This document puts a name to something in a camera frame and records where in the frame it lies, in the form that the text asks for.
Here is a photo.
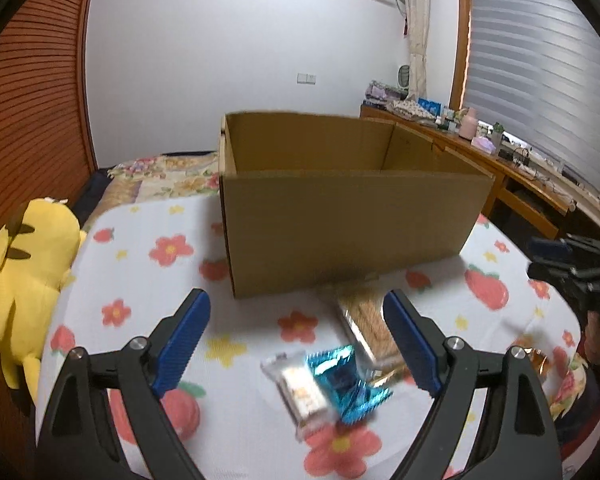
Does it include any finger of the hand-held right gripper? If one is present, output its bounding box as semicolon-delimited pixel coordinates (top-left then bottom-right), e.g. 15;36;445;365
529;236;588;261
526;259;588;291

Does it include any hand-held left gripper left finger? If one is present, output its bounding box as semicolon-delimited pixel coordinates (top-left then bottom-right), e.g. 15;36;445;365
35;287;212;480

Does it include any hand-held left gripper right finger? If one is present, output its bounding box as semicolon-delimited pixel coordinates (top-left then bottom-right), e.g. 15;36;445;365
382;288;563;480

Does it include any brown cracker packet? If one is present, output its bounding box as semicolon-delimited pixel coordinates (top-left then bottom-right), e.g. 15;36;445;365
336;287;406;368

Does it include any blue foil snack packet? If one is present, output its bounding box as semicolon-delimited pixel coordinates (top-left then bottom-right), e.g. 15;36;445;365
305;344;393;426

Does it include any copper foil snack packet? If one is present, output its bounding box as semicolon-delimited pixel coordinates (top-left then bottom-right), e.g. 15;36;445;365
522;345;553;381

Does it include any clear white snack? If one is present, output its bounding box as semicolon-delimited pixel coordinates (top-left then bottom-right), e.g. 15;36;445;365
260;352;338;441

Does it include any cardboard box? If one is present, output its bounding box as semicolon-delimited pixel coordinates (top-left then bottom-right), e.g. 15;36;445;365
217;111;496;300

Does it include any person's right hand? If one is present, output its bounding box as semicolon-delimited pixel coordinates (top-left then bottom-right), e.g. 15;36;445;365
582;305;600;366

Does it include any wooden desk with clutter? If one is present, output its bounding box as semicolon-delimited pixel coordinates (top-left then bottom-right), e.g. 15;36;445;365
360;104;600;241

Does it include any white strawberry flower blanket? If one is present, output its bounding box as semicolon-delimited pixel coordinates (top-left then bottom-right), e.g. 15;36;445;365
35;197;588;480

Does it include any pink bottle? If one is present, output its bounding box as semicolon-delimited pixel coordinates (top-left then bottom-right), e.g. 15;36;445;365
460;107;478;141

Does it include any floral patchwork quilt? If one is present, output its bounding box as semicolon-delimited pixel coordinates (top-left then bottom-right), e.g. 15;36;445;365
102;152;221;206

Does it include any yellow plush toy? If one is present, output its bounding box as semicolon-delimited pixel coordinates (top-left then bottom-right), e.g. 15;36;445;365
0;197;87;403

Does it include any grey window blind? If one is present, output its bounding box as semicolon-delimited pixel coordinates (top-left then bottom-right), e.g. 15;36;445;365
462;0;600;196

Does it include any purple patterned bag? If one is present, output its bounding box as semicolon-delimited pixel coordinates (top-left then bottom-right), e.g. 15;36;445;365
365;80;406;106

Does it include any beige curtain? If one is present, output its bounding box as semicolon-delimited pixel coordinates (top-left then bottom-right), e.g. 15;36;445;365
400;0;431;101

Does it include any wooden louvered wardrobe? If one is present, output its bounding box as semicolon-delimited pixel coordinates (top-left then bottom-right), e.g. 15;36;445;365
0;0;101;261

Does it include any wooden window frame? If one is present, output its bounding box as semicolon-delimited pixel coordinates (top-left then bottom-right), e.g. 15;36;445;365
450;0;473;111

